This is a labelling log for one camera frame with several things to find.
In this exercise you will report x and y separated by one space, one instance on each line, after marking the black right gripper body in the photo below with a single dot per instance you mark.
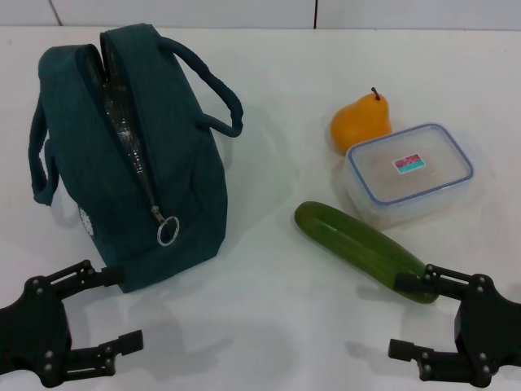
488 330

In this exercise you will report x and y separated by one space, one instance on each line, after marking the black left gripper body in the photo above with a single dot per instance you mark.
36 326

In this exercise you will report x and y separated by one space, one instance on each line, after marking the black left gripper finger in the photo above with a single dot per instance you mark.
102 352
81 277

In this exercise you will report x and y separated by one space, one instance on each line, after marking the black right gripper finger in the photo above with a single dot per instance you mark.
431 360
443 283

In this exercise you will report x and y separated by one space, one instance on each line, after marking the clear food container blue lid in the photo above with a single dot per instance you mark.
407 187

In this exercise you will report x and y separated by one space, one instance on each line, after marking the green cucumber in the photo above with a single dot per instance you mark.
350 236

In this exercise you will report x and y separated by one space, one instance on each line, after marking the dark teal insulated lunch bag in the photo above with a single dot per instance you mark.
175 163

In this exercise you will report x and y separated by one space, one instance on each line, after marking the orange yellow pear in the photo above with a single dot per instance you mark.
358 122

